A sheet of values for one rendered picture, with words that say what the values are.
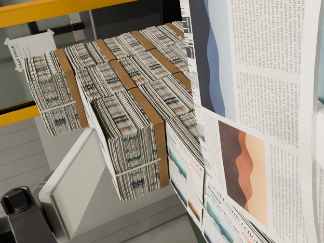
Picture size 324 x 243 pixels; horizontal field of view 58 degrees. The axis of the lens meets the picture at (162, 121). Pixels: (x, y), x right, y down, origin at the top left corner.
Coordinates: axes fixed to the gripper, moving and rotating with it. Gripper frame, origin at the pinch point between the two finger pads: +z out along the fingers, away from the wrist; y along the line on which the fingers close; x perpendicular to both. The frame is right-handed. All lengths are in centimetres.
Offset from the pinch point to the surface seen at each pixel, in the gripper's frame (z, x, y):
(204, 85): 12.4, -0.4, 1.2
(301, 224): 2.2, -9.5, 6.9
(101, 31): 200, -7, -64
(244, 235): 46, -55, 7
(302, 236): 2.0, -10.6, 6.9
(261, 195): 5.9, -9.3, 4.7
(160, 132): 86, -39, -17
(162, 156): 89, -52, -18
